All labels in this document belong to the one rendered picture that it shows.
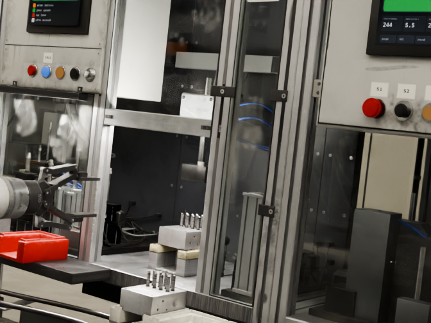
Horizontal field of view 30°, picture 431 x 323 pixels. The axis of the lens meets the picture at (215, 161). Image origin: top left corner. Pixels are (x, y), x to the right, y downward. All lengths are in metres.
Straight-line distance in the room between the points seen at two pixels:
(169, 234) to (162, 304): 0.38
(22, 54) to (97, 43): 0.31
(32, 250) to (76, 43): 0.58
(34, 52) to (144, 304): 0.91
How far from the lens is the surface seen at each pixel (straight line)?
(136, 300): 1.85
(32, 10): 2.41
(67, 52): 2.31
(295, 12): 1.86
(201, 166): 2.20
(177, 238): 2.18
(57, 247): 2.23
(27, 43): 2.45
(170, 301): 1.87
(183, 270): 2.16
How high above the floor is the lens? 1.34
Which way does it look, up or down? 3 degrees down
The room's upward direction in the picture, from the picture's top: 6 degrees clockwise
